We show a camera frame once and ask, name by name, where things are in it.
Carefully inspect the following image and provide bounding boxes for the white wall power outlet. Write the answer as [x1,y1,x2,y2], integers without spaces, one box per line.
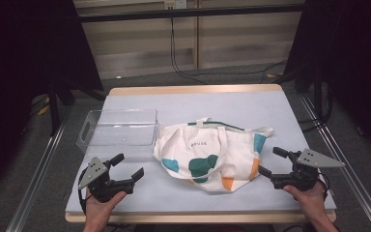
[163,0,187,10]

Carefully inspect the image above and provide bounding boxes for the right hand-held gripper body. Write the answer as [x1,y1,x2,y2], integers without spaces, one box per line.
[270,148,346,193]

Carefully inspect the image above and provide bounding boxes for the black metal stand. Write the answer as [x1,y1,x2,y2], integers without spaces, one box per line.
[46,78,63,137]

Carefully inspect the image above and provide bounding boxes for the metal floor rail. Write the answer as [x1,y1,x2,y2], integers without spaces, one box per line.
[5,110,72,232]
[299,95,371,232]

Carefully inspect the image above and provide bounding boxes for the black horizontal bar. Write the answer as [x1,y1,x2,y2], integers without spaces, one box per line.
[76,4,304,23]

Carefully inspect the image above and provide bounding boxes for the person's right hand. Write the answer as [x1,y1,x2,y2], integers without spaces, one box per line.
[282,180,330,223]

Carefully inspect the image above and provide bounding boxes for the long black floor cable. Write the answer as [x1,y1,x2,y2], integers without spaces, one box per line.
[169,17,288,85]

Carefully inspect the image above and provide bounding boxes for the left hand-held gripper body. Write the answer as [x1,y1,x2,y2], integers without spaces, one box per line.
[77,157,135,204]

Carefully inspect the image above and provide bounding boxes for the person's left hand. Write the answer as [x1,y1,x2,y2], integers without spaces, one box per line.
[82,190,128,225]

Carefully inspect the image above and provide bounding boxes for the white tote bag colour patches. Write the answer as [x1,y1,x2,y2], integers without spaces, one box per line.
[153,117,275,193]

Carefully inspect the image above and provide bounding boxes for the dark curtain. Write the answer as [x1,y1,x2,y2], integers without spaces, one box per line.
[283,0,371,163]
[0,0,104,202]

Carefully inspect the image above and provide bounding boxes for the clear plastic container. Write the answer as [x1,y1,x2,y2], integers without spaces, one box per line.
[75,108,159,157]

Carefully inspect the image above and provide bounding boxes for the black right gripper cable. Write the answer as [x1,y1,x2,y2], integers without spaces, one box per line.
[317,172,332,201]

